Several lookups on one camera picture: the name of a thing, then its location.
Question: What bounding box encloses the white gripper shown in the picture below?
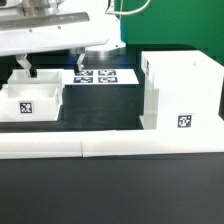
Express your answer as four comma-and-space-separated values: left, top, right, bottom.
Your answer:
0, 12, 110, 78

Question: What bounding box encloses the white sheet with tags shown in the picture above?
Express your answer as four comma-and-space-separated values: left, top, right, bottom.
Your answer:
62, 69, 138, 85

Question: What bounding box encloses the white L-shaped obstacle wall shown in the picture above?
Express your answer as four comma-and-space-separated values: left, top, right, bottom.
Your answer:
0, 129, 224, 160

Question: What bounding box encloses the white front drawer with tag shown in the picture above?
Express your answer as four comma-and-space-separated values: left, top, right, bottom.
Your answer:
0, 84, 61, 122

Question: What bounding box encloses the white drawer cabinet box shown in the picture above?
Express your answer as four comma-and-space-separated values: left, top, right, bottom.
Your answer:
140, 50, 224, 130

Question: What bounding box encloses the white thin cable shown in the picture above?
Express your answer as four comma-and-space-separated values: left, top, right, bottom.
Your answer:
105, 0, 152, 16

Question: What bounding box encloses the white rear drawer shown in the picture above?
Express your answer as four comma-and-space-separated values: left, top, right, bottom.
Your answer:
7, 69, 63, 86

